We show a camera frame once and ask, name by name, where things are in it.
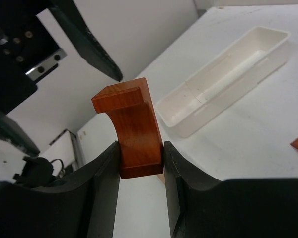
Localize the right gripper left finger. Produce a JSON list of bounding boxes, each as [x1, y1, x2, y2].
[[0, 142, 120, 238]]

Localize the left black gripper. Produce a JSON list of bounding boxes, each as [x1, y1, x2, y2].
[[0, 0, 123, 114]]

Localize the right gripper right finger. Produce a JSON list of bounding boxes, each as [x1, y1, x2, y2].
[[163, 141, 298, 238]]

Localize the orange arch wood block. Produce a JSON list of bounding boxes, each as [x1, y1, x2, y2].
[[91, 78, 163, 179]]

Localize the white plastic tray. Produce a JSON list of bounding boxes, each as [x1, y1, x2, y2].
[[156, 26, 291, 138]]

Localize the long light wood block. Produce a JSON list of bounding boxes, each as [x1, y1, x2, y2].
[[157, 173, 165, 184]]

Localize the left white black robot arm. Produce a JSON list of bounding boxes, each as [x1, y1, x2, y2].
[[0, 0, 123, 183]]

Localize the left aluminium rail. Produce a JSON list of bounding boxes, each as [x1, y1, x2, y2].
[[49, 128, 85, 172]]

